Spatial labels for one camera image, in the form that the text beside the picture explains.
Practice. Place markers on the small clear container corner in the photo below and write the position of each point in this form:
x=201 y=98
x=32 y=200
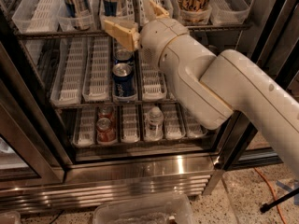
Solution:
x=10 y=218

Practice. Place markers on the black tripod leg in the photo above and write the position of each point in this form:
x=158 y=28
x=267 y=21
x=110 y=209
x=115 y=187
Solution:
x=267 y=206

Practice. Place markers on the clear water bottle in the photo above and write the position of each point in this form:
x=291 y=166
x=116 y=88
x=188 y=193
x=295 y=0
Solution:
x=154 y=124

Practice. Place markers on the top wire shelf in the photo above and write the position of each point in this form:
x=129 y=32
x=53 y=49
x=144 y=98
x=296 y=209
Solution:
x=194 y=29

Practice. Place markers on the middle wire shelf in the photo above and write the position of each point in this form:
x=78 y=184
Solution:
x=112 y=102

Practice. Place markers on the fridge glass door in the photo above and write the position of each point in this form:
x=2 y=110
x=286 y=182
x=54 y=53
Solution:
x=24 y=128

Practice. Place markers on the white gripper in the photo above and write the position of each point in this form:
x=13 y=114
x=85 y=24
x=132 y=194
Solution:
x=156 y=37

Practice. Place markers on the wire shelf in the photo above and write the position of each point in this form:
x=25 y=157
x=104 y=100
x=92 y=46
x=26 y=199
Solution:
x=194 y=29
x=112 y=102

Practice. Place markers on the front red soda can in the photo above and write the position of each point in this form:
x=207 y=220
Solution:
x=105 y=131

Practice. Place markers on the rear blue pepsi can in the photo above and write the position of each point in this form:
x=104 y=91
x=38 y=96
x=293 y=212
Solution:
x=123 y=56

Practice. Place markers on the blue pepsi can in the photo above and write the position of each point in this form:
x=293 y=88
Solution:
x=123 y=56
x=123 y=76

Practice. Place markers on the rear red soda can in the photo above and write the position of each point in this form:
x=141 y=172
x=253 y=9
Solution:
x=107 y=112

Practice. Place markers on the red soda can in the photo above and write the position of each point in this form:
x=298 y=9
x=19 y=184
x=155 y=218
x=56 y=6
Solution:
x=107 y=112
x=105 y=131

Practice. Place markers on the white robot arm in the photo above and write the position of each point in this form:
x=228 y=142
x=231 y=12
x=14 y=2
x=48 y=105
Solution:
x=212 y=87

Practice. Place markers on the front blue pepsi can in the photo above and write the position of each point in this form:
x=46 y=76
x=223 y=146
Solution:
x=123 y=76

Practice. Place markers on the clear plastic bin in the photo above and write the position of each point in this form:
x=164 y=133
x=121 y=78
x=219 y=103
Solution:
x=151 y=209

